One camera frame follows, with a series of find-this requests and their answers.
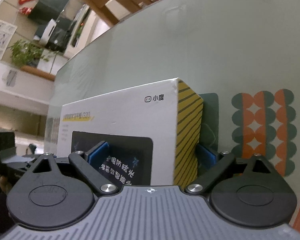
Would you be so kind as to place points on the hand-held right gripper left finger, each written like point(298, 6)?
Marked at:
point(100, 153)

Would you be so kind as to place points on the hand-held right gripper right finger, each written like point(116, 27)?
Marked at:
point(207, 157)

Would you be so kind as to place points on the white box lid tablet print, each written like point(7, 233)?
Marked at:
point(130, 120)

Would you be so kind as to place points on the desktop with patterned tablecloth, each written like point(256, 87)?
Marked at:
point(180, 45)

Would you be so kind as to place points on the green potted plant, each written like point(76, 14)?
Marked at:
point(27, 53)

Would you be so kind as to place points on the black and white printer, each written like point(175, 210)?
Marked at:
point(53, 35)

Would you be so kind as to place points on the black television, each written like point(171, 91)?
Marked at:
point(50, 5)

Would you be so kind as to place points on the wall poster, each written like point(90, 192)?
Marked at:
point(0, 40)

